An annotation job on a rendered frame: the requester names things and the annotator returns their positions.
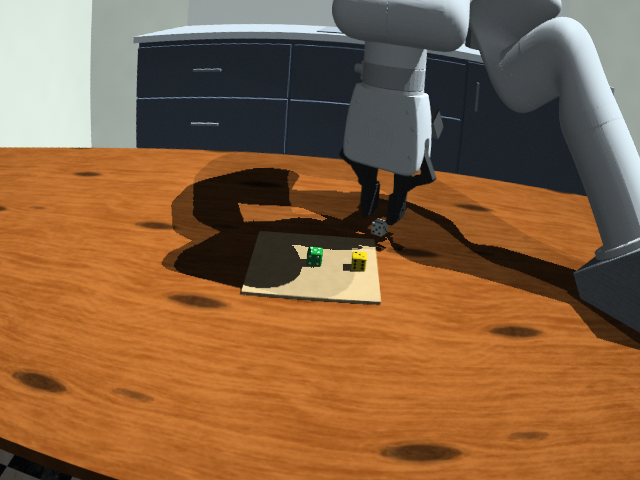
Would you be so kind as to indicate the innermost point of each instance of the beige mat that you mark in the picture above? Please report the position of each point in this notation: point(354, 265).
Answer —
point(278, 269)

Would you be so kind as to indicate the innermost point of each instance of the green die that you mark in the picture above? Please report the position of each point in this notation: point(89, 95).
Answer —
point(314, 256)

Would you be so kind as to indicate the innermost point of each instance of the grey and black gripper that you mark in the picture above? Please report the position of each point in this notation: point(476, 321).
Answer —
point(387, 129)

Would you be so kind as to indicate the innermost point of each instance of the yellow die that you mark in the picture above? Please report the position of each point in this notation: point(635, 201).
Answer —
point(359, 260)

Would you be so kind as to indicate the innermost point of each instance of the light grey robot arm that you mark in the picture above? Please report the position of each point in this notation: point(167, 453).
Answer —
point(555, 57)

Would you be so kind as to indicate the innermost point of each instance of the white die with black pips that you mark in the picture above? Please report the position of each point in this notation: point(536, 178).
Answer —
point(379, 227)

